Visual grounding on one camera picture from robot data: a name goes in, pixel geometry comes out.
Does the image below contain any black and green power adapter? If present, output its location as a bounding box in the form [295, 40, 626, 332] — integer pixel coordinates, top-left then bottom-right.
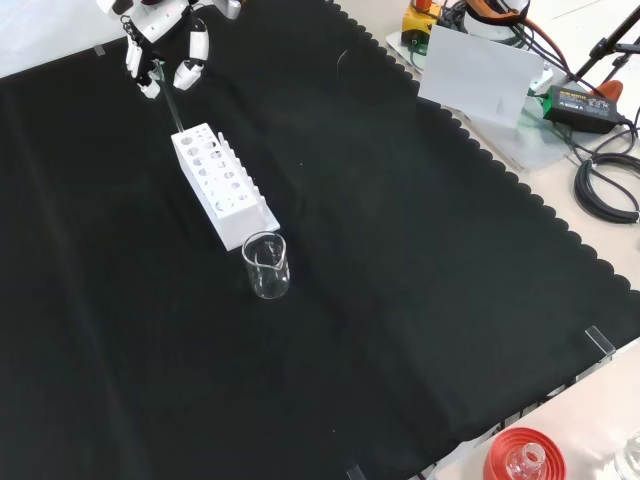
[542, 84, 626, 135]

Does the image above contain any pale board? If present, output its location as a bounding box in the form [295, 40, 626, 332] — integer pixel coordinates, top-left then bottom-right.
[417, 23, 546, 129]

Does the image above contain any black bench cloth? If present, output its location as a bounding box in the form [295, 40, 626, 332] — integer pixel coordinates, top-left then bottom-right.
[0, 0, 640, 480]

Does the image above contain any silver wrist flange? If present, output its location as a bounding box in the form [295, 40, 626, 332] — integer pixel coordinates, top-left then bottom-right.
[212, 0, 244, 20]

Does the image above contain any orange plastic piece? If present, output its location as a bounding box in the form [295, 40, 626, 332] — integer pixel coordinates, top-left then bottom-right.
[589, 78, 625, 104]

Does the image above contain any white test tube rack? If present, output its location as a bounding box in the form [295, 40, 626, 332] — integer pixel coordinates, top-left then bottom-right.
[170, 122, 280, 252]

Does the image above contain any yellow stop button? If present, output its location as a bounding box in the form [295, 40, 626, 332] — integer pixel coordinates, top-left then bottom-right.
[402, 0, 444, 46]

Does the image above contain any metal base plate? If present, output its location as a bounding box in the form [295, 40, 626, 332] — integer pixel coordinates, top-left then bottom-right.
[384, 29, 581, 174]

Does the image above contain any clear glassware piece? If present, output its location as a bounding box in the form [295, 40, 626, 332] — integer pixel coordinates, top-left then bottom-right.
[613, 434, 640, 480]

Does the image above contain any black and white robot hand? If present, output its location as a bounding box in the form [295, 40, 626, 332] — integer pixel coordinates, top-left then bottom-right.
[94, 0, 211, 100]

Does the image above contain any orange and black cable bundle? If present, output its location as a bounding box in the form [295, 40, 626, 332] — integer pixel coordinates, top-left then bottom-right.
[514, 14, 574, 74]

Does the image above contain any clear glass flask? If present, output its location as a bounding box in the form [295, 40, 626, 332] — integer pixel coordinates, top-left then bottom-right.
[508, 442, 547, 480]

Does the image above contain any black tripod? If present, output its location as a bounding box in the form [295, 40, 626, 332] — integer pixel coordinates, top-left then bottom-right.
[574, 4, 640, 86]

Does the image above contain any clear glass beaker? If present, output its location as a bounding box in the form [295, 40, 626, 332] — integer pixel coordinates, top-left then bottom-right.
[241, 230, 292, 301]

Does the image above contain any coiled black cable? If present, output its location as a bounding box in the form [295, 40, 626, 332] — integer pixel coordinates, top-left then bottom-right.
[573, 152, 640, 225]

